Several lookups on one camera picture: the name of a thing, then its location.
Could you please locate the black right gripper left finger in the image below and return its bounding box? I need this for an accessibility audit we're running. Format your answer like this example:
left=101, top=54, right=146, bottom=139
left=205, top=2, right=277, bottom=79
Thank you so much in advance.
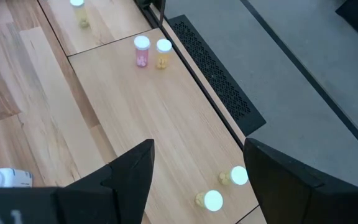
left=56, top=139, right=155, bottom=224

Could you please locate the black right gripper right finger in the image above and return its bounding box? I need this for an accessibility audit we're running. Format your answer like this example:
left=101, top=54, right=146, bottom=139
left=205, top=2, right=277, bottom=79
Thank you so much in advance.
left=244, top=138, right=358, bottom=224

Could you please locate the yellow pill vial white cap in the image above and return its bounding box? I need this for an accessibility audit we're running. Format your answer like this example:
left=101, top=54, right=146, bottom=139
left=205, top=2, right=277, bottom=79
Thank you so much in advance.
left=195, top=189, right=224, bottom=213
left=69, top=0, right=90, bottom=29
left=218, top=166, right=249, bottom=187

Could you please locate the pink pill vial white cap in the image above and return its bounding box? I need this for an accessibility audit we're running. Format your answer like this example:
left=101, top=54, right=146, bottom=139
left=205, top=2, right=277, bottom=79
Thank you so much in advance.
left=134, top=35, right=151, bottom=68

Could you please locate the amber pill vial white cap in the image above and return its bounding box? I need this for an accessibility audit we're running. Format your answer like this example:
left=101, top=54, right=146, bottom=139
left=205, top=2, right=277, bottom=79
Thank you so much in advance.
left=155, top=38, right=173, bottom=70

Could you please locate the white melatonin bottle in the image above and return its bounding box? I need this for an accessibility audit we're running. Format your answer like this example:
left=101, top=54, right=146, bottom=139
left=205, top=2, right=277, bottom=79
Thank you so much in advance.
left=0, top=167, right=34, bottom=189

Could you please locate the black floor vent grate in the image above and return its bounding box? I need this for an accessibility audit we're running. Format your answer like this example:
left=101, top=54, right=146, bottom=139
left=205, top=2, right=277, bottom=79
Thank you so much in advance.
left=167, top=14, right=267, bottom=137

